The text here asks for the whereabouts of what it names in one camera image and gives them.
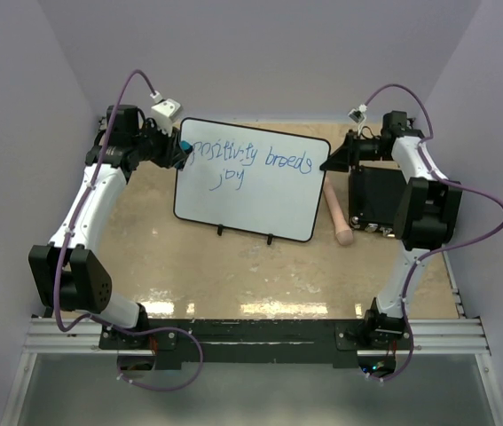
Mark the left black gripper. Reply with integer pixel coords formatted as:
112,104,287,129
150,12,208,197
132,119,187,169

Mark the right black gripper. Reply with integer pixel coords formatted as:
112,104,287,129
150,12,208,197
320,130,393,172

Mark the blue whiteboard eraser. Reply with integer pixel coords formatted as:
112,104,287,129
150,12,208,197
180,140,193,156

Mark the white whiteboard black frame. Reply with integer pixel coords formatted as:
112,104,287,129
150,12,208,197
173,118,331,242

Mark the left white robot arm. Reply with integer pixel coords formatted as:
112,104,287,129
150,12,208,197
28,99,192,348

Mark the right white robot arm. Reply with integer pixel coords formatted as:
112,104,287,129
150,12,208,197
320,111,462,349

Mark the black box device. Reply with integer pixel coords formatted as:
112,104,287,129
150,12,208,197
348,166,406,238

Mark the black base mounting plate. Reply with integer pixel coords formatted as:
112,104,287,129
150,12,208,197
98,319,411,370

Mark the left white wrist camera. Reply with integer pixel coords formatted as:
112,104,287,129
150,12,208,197
150,91,183,122

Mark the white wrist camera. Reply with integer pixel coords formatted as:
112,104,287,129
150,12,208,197
150,91,183,122
348,104,367,124

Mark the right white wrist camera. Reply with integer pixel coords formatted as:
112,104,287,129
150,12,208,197
348,104,367,124

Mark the beige cylindrical handle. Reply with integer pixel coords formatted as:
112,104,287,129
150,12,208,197
323,177,354,246

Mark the metal wire whiteboard stand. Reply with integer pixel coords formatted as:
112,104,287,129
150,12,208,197
216,225,275,246

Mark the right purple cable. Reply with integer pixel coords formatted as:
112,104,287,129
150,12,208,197
361,83,503,383

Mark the purple cable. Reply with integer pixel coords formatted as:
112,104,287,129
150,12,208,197
54,68,206,391
361,83,503,383

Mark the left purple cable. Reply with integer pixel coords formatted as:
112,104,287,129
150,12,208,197
54,68,206,391

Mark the aluminium rail frame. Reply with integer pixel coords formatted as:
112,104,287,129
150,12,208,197
0,115,503,426

